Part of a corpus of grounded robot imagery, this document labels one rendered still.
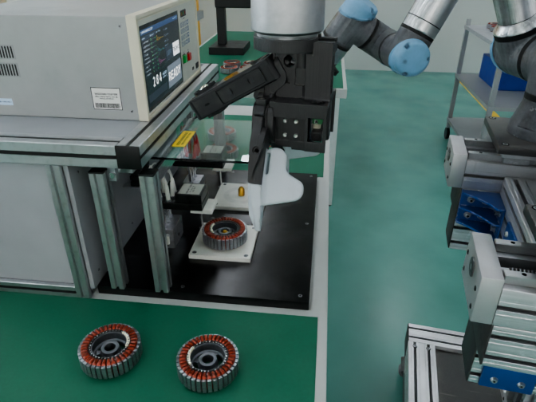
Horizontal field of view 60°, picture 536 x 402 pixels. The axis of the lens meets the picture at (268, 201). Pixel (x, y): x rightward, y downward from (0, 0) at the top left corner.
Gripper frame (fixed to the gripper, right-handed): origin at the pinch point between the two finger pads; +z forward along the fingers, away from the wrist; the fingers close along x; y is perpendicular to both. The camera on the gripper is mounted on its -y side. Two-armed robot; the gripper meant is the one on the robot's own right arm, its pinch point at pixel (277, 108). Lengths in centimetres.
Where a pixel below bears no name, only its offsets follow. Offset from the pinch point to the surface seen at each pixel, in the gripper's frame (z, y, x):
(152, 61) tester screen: -6.7, -0.9, -39.3
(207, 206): 16.5, 19.8, -22.3
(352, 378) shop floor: 71, 63, 53
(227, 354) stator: 12, 56, -36
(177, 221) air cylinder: 26.1, 17.0, -25.2
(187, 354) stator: 15, 53, -42
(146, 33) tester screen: -11.7, -2.5, -42.2
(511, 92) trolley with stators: 2, -57, 253
